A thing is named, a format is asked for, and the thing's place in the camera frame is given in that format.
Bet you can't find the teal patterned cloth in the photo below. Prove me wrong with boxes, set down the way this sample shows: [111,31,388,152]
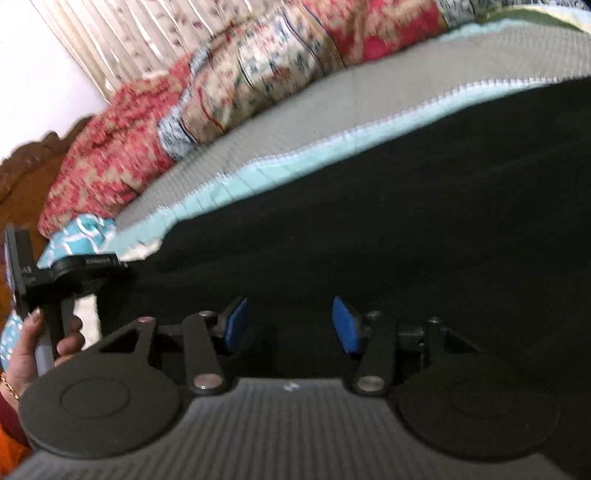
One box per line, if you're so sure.
[0,215,120,370]

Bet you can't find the gold bracelet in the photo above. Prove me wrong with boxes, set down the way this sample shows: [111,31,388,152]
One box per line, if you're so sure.
[0,373,21,401]

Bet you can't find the red floral patchwork quilt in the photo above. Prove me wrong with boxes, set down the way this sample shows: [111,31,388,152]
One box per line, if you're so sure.
[37,0,578,239]

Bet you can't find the beige floral curtain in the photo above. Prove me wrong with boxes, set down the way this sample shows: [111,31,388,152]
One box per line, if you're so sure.
[30,0,278,106]

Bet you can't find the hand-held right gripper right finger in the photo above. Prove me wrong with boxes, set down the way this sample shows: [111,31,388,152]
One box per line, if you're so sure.
[331,296,483,396]

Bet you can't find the person's left forearm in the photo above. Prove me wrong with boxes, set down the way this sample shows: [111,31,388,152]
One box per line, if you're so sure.
[0,364,37,462]

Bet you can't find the carved wooden headboard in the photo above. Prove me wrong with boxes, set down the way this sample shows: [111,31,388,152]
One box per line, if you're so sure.
[0,115,97,301]

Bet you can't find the person's left hand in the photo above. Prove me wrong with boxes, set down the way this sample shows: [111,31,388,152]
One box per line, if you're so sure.
[8,308,86,386]

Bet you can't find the black pants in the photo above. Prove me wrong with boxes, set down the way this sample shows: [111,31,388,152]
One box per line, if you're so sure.
[92,78,591,407]

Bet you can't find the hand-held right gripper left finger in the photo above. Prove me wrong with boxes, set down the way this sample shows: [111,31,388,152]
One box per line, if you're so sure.
[96,296,252,396]

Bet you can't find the grey teal chevron bedspread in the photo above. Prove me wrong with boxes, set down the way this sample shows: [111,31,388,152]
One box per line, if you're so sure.
[113,9,591,259]

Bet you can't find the light green sheet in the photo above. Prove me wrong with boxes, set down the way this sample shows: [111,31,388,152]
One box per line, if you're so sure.
[480,0,591,26]

